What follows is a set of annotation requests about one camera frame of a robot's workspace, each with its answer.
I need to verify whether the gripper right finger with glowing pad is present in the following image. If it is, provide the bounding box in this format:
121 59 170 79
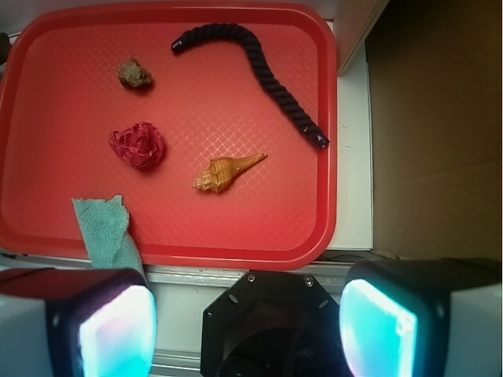
340 258 502 376

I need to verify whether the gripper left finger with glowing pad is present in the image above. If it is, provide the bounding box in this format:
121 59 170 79
1 268 157 376

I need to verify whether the teal cloth rag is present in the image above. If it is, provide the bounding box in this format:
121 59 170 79
72 195 146 278

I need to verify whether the red crumpled paper ball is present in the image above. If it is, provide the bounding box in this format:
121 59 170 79
108 122 164 170

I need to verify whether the golden spiral seashell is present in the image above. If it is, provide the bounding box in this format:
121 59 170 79
192 153 268 194

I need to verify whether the brown cardboard box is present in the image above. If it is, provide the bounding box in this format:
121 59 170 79
365 1 502 259

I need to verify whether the red plastic tray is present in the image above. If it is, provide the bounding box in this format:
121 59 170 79
1 2 337 269

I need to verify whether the brown rough rock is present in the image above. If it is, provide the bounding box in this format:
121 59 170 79
117 57 152 89

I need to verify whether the black octagonal mount plate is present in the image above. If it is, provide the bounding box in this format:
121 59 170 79
200 271 351 376

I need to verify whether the dark blue twisted rope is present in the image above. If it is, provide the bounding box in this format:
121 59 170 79
171 23 330 150

